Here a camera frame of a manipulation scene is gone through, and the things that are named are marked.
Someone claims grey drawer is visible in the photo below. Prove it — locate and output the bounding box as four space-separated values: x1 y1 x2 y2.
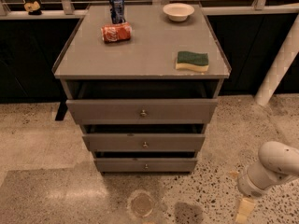
94 158 197 173
66 99 217 124
83 133 205 152

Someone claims grey top drawer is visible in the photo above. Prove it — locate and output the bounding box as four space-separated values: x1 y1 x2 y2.
66 99 217 124

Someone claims orange soda can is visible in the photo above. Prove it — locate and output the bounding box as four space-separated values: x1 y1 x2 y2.
101 22 132 43

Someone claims grey drawer cabinet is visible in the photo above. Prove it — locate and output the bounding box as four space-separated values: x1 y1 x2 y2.
51 3 233 175

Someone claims metal window railing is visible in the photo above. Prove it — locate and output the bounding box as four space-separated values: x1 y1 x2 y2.
0 0 299 21

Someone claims white bowl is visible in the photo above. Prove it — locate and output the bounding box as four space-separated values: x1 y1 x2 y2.
163 3 194 22

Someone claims small object on ledge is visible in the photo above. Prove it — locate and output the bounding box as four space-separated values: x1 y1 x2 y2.
24 1 42 15

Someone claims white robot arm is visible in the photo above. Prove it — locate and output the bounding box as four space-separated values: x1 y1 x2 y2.
234 141 299 224

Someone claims blue soda can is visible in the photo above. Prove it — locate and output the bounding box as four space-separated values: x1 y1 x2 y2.
109 0 125 24

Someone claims green yellow sponge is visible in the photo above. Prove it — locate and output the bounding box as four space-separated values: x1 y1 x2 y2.
176 51 209 72

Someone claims grey bottom drawer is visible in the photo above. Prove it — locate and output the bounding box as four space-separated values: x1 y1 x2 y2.
94 158 197 173

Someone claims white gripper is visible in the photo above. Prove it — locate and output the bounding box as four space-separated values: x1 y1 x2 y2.
230 161 280 224

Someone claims white diagonal pole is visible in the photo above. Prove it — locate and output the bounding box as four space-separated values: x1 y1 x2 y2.
254 15 299 106

